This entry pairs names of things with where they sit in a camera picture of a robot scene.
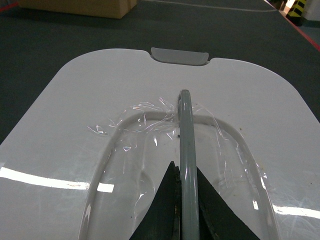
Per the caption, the white lid grey handle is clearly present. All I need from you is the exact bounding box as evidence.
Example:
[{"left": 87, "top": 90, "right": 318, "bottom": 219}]
[{"left": 0, "top": 48, "right": 320, "bottom": 240}]

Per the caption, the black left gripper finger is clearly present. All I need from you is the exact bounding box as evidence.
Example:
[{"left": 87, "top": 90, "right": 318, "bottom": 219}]
[{"left": 130, "top": 161, "right": 181, "bottom": 240}]

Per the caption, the black table mat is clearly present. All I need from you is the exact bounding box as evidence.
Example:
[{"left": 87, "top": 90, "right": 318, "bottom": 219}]
[{"left": 0, "top": 0, "right": 320, "bottom": 140}]

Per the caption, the cardboard box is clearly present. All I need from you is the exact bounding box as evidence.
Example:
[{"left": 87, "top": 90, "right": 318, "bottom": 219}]
[{"left": 18, "top": 0, "right": 138, "bottom": 19}]

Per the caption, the yellow black striped post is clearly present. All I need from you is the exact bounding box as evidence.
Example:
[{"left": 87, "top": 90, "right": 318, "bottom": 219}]
[{"left": 285, "top": 0, "right": 307, "bottom": 26}]

